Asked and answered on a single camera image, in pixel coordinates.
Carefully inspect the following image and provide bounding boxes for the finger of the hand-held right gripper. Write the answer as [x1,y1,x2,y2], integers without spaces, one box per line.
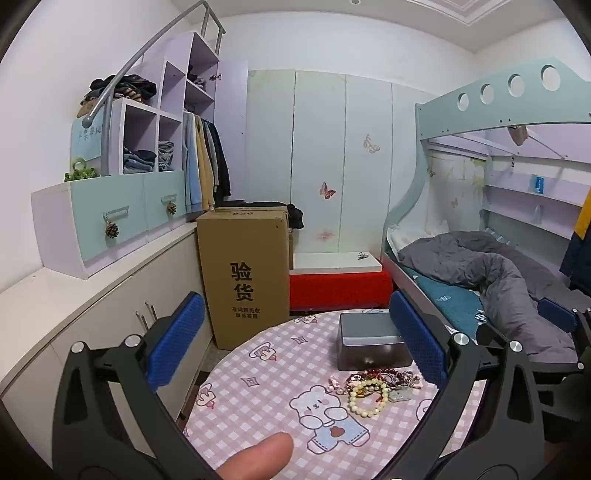
[475,320,511,370]
[538,298,591,365]

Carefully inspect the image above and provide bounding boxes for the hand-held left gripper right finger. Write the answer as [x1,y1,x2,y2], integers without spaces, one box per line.
[374,291,550,480]

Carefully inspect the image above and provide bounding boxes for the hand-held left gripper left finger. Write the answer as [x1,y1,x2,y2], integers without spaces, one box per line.
[52,292,218,480]

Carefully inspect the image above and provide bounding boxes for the grey jewelry box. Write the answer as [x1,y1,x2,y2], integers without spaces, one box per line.
[338,312,413,371]

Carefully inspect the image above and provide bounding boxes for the cream bead bracelet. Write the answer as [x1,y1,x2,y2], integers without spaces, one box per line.
[348,378,391,418]

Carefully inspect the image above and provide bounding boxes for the person's left hand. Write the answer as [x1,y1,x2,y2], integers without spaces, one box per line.
[216,431,295,480]

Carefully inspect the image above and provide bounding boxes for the teal bedsheet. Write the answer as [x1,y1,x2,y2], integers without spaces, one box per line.
[406,272,486,339]

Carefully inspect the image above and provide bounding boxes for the grey duvet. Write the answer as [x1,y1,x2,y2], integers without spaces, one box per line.
[397,231,583,363]

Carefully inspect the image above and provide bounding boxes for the dark jacket with yellow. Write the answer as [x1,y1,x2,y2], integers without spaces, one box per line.
[559,188,591,292]

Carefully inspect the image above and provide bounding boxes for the tall cardboard box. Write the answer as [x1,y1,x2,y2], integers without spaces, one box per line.
[196,210,293,352]

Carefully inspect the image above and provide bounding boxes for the red storage bench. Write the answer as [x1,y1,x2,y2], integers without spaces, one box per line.
[289,269,393,313]

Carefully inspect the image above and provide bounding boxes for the pink checked tablecloth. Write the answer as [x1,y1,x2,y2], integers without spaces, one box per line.
[182,310,489,480]

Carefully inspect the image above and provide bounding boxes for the white board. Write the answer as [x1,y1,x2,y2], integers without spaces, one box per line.
[293,252,384,274]

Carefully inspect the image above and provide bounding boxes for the low white cabinet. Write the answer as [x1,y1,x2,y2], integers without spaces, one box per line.
[0,222,219,418]

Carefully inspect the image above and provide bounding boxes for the lilac stair cabinet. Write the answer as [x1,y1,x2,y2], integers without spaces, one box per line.
[31,32,250,279]

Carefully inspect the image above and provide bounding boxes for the yellow hanging garment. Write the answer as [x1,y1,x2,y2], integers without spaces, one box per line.
[194,115,216,211]

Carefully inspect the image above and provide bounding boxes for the light blue hanging garment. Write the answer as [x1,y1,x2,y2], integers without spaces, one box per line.
[183,112,204,214]

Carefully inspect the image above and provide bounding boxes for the folded blue clothes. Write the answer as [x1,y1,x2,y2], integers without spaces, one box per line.
[122,147,158,174]

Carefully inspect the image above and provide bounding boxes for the folded grey clothes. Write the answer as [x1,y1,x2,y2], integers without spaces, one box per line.
[158,140,176,172]

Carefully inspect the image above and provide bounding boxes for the black hanging jacket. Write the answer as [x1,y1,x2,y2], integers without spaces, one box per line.
[204,119,232,200]

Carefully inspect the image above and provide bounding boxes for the green ornament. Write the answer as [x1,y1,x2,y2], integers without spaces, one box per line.
[63,157,98,182]

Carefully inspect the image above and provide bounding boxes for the white wardrobe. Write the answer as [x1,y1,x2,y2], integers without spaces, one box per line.
[246,69,420,256]

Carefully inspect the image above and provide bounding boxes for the pile of dark clothes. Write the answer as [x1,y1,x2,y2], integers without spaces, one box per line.
[83,74,158,105]

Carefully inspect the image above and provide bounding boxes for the metal handrail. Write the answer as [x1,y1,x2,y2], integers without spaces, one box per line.
[82,0,227,176]

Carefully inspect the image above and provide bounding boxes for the dark red bead bracelet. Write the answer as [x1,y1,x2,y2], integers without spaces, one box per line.
[358,368,399,383]

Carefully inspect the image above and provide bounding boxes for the teal bunk bed frame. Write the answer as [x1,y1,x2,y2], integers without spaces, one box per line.
[380,57,591,370]

